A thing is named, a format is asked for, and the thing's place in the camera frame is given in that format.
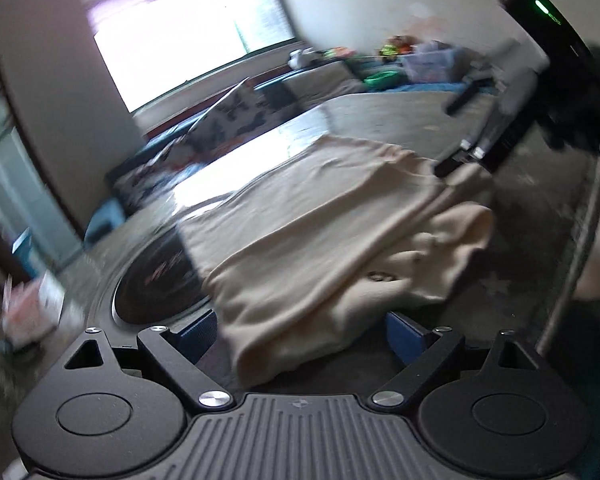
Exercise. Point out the pink white tissue pack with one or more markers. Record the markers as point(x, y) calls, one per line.
point(31, 311)

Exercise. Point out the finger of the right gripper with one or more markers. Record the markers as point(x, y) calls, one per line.
point(473, 84)
point(444, 167)

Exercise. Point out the cream sweatshirt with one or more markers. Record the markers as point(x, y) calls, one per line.
point(304, 258)

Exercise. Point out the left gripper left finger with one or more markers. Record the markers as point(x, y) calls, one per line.
point(170, 358)

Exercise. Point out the upright butterfly pillow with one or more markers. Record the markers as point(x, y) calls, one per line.
point(240, 116)

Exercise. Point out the black round induction cooktop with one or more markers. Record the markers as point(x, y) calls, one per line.
point(161, 282)

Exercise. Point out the green plastic bowl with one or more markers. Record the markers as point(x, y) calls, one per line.
point(383, 80)

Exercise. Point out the clear plastic storage box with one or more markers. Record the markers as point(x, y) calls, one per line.
point(435, 65)

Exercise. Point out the blue small cabinet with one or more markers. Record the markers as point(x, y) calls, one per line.
point(22, 248)

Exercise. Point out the quilted grey star tablecloth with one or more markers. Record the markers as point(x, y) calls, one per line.
point(82, 406)

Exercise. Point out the window with green frame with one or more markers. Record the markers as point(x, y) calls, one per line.
point(151, 47)

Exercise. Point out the panda plush toy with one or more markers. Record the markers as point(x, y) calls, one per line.
point(302, 58)

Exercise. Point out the plush toys pile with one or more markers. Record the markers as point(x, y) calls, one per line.
point(395, 46)

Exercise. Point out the flat butterfly pillow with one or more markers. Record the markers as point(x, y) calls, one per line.
point(138, 187)

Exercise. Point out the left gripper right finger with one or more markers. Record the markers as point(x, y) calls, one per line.
point(428, 357)

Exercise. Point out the grey cushion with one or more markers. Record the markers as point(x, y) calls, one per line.
point(312, 88)

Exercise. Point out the blue corner sofa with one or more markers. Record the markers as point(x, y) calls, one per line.
point(280, 110)

